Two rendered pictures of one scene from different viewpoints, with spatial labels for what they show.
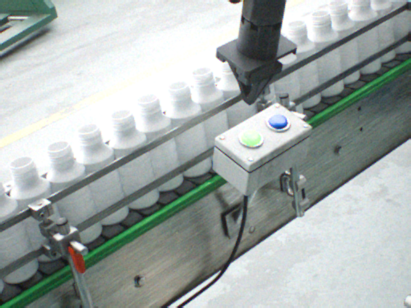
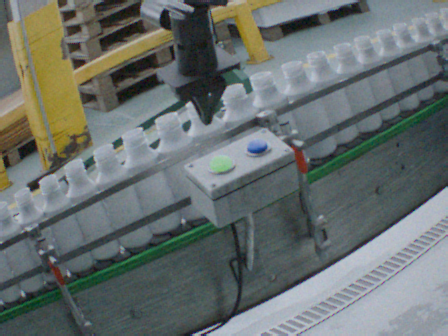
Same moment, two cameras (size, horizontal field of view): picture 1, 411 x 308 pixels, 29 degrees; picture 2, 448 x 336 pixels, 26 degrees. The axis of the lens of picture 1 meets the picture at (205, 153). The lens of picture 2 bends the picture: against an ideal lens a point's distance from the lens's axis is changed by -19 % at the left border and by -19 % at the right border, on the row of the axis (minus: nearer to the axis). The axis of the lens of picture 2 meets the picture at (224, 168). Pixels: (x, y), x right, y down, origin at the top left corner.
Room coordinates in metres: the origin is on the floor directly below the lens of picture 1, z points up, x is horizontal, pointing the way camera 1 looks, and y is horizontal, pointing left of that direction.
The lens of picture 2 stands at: (-0.50, -0.50, 1.61)
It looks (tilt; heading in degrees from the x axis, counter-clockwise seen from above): 17 degrees down; 15
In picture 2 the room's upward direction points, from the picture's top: 19 degrees counter-clockwise
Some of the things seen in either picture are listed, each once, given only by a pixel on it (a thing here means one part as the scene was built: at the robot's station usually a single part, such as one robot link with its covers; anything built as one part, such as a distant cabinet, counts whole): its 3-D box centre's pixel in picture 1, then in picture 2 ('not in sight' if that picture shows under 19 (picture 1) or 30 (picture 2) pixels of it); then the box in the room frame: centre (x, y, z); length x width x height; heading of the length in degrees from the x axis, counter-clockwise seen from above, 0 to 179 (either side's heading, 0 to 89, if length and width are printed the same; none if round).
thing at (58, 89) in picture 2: not in sight; (46, 81); (5.44, 2.02, 0.55); 0.40 x 0.34 x 1.10; 126
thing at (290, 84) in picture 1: (282, 76); (307, 108); (1.34, -0.17, 1.08); 0.06 x 0.06 x 0.17
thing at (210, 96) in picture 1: (209, 114); (213, 149); (1.24, -0.02, 1.08); 0.06 x 0.06 x 0.17
